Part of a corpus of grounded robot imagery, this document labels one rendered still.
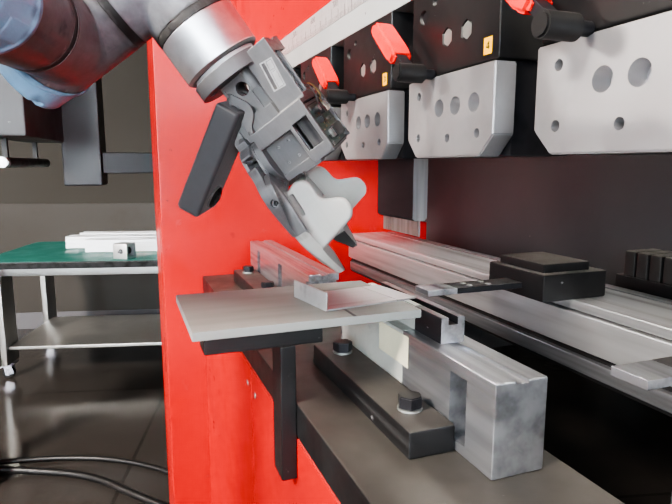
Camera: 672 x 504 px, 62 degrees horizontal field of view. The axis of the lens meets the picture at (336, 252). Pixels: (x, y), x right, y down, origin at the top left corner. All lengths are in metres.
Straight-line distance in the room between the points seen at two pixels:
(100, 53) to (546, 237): 0.97
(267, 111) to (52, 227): 3.96
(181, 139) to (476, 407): 1.12
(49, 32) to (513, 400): 0.48
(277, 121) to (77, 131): 1.58
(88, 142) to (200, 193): 1.50
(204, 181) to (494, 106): 0.27
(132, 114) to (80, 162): 2.25
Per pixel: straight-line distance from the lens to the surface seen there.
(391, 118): 0.67
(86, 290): 4.44
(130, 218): 4.28
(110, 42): 0.54
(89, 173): 2.04
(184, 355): 1.59
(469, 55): 0.54
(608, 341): 0.80
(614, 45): 0.41
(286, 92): 0.51
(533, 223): 1.30
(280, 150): 0.52
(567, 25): 0.41
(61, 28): 0.47
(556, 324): 0.86
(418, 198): 0.69
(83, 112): 2.05
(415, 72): 0.57
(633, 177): 1.12
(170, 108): 1.51
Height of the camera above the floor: 1.17
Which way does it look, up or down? 9 degrees down
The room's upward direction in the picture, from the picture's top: straight up
